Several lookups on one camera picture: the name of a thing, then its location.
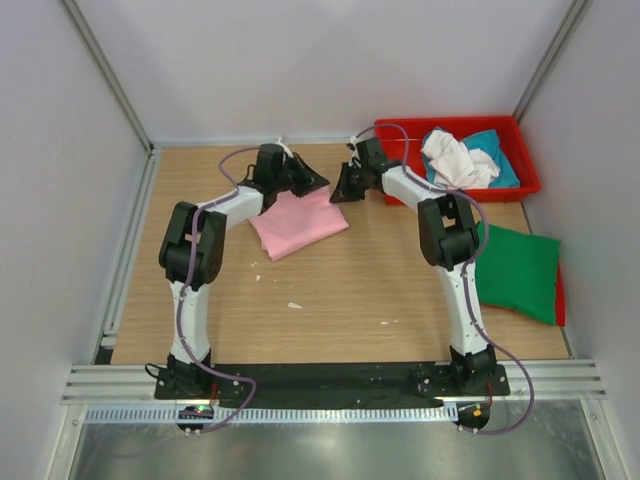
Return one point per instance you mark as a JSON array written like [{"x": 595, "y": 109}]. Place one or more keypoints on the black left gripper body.
[{"x": 298, "y": 176}]

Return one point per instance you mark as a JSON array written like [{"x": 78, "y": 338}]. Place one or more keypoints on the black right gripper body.
[{"x": 354, "y": 179}]

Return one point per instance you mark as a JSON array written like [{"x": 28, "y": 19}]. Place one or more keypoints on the pink t-shirt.
[{"x": 293, "y": 223}]

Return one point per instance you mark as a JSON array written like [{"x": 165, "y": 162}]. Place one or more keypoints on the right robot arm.
[{"x": 449, "y": 242}]

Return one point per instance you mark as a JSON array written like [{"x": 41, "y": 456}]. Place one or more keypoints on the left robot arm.
[{"x": 191, "y": 256}]

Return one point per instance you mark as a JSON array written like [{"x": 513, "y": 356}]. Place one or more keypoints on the white crumpled t-shirt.
[{"x": 454, "y": 166}]

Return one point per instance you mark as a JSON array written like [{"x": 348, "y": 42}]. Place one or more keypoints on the teal crumpled t-shirt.
[{"x": 488, "y": 141}]

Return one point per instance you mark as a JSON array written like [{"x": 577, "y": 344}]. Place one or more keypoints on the red plastic bin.
[{"x": 397, "y": 134}]

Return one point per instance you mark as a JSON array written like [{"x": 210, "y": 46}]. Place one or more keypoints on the green folded t-shirt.
[{"x": 517, "y": 271}]

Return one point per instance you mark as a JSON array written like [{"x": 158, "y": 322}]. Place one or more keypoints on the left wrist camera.
[{"x": 272, "y": 157}]

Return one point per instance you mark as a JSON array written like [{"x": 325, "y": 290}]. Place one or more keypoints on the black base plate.
[{"x": 316, "y": 382}]

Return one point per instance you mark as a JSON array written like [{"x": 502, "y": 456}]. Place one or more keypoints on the white slotted cable duct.
[{"x": 183, "y": 414}]

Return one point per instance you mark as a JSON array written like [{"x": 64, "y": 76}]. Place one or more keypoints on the aluminium frame rail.
[{"x": 552, "y": 380}]

